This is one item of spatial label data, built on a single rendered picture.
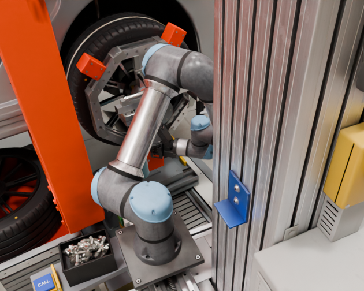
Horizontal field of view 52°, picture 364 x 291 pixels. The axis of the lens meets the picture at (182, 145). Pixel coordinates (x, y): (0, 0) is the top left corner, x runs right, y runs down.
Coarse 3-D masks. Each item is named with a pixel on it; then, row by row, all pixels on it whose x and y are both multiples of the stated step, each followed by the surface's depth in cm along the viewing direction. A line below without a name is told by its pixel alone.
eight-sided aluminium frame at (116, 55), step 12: (156, 36) 167; (120, 48) 159; (132, 48) 159; (144, 48) 167; (108, 60) 161; (120, 60) 159; (108, 72) 161; (96, 84) 159; (96, 96) 162; (96, 108) 166; (180, 108) 197; (96, 120) 169; (168, 120) 198; (180, 120) 196; (96, 132) 175; (108, 132) 176; (120, 144) 184
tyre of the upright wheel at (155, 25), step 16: (112, 16) 173; (128, 16) 173; (144, 16) 179; (80, 32) 173; (96, 32) 166; (112, 32) 161; (128, 32) 163; (144, 32) 167; (160, 32) 171; (80, 48) 166; (96, 48) 160; (64, 64) 175; (80, 80) 164; (80, 96) 168; (80, 112) 172; (112, 144) 193
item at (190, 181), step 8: (176, 160) 248; (184, 160) 243; (184, 168) 242; (184, 176) 234; (192, 176) 236; (168, 184) 231; (176, 184) 231; (184, 184) 230; (192, 184) 234; (176, 192) 231
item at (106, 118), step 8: (120, 64) 172; (112, 80) 174; (128, 80) 179; (120, 88) 179; (128, 88) 186; (112, 96) 181; (120, 96) 181; (176, 96) 198; (104, 104) 179; (176, 104) 200; (104, 112) 203; (112, 112) 209; (104, 120) 190; (112, 120) 187; (120, 120) 203; (112, 128) 187; (120, 128) 194
